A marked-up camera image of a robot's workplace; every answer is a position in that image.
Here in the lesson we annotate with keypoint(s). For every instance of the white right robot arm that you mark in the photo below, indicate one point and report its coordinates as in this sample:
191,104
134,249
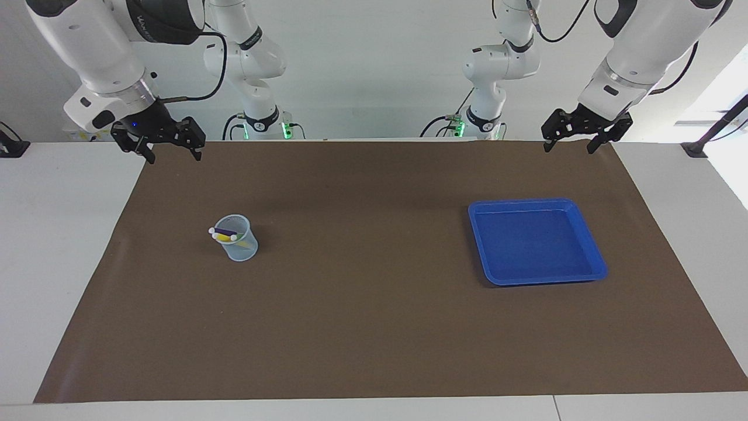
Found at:
87,41

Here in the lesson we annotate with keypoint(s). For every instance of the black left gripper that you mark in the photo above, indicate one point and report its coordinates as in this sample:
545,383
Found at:
596,124

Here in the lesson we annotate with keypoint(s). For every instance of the blue plastic tray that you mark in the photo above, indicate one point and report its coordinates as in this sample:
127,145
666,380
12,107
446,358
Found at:
537,245

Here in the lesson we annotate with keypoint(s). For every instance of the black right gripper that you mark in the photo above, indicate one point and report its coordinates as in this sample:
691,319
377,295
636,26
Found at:
149,123

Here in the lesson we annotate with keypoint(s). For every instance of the yellow pen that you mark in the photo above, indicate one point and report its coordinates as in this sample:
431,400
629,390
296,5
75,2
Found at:
223,237

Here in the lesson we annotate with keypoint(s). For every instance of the translucent plastic cup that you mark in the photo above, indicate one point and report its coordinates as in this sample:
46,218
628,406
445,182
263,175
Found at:
241,252

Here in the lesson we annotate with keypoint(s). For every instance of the green pen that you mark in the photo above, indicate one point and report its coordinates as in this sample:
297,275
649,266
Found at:
245,245

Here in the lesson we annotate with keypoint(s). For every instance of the black camera stand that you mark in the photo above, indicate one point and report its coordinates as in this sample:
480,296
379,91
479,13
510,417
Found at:
698,147

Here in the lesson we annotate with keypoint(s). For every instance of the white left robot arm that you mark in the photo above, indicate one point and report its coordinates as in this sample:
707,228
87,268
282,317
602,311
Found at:
648,41

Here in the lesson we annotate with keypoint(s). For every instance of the purple pen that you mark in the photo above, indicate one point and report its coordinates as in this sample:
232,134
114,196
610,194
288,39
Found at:
225,231

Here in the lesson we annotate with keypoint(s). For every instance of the white socket box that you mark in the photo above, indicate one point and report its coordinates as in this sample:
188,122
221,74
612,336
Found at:
79,135

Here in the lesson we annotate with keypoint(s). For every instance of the brown table mat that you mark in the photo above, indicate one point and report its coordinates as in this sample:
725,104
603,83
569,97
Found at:
374,327

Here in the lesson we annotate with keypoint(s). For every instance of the black table clamp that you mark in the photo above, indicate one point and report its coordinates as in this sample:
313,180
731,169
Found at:
11,146

